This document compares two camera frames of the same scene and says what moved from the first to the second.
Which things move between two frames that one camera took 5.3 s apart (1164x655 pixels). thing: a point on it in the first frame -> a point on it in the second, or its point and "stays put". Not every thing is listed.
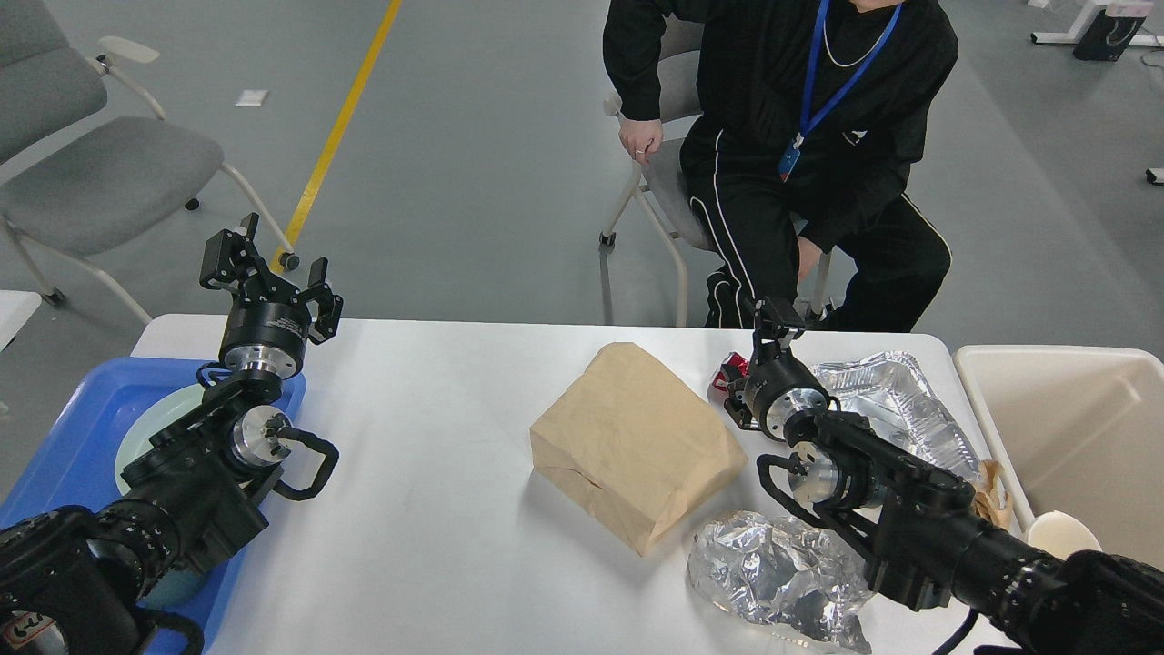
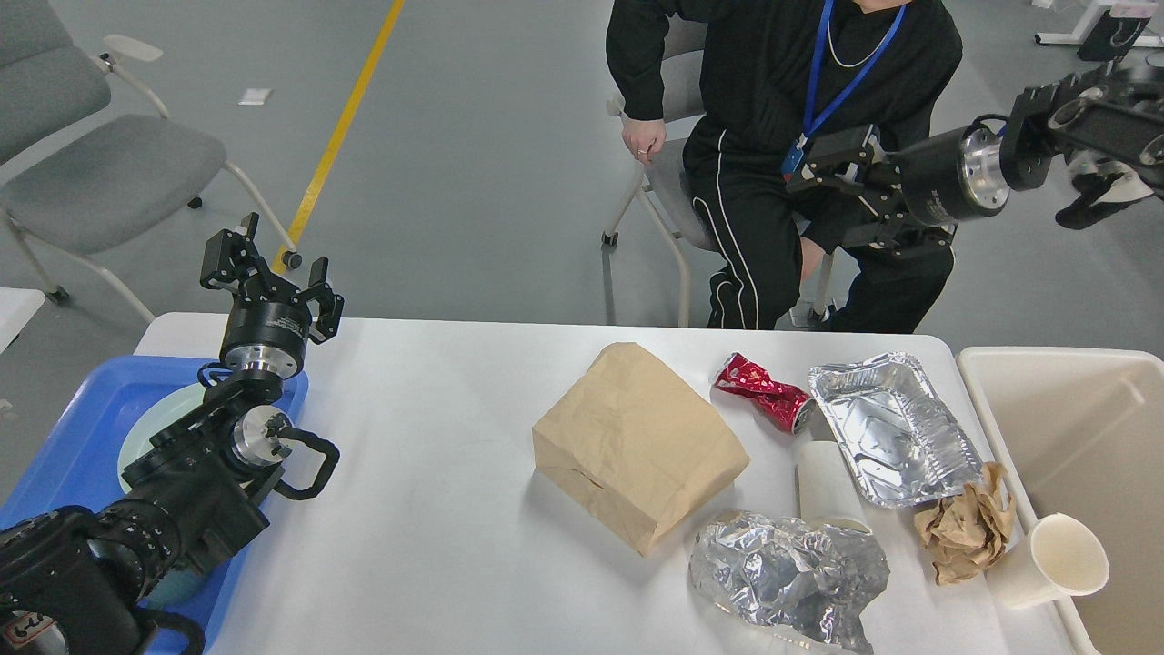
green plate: x=168 y=413 stays put
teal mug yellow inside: x=179 y=589 stays put
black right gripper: x=773 y=388 -> x=958 y=175
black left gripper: x=266 y=327 stays put
